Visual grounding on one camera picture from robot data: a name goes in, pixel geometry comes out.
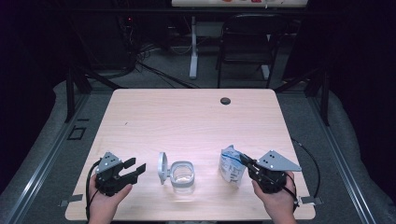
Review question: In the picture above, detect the black metal stand frame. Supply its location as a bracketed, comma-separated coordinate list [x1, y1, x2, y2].
[64, 66, 125, 123]
[274, 66, 331, 127]

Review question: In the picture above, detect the person's right hand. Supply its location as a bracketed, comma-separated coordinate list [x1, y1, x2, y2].
[251, 171, 297, 216]

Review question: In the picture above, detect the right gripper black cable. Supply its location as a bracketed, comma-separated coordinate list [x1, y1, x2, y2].
[284, 172, 301, 210]

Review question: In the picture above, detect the black folding chair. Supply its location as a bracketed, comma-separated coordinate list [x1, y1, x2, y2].
[216, 13, 289, 89]

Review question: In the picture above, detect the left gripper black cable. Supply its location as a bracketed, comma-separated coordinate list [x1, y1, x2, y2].
[85, 159, 103, 222]

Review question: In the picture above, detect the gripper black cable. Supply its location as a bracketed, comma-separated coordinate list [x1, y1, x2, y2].
[284, 172, 301, 210]
[85, 159, 103, 222]

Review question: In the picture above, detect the dark equipment with red light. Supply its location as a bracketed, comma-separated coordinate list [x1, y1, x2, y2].
[116, 15, 138, 69]

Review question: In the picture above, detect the white table leg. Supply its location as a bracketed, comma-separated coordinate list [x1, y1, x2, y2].
[189, 16, 199, 79]

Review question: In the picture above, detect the aluminium floor rail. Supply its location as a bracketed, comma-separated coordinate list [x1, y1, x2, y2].
[4, 92, 90, 224]
[307, 96, 377, 224]

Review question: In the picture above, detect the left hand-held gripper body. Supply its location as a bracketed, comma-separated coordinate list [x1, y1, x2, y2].
[94, 151, 138, 198]

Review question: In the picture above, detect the grey metal table bracket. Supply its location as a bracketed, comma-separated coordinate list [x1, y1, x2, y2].
[299, 195, 324, 206]
[59, 194, 84, 208]

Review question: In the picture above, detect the white printed snack pouch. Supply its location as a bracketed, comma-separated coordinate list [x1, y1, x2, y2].
[219, 144, 250, 189]

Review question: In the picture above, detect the thin black floor cable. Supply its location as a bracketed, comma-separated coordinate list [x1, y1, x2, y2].
[291, 138, 321, 199]

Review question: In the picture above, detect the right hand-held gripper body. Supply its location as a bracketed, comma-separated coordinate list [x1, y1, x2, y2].
[255, 149, 303, 194]

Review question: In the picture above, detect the bundle of black floor cables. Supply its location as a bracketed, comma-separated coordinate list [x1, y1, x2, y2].
[134, 60, 200, 89]

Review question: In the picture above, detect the person's left hand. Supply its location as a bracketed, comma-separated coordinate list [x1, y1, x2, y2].
[88, 178, 134, 216]

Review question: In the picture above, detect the clear jar with grey lid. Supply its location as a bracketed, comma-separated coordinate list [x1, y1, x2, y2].
[157, 151, 196, 194]

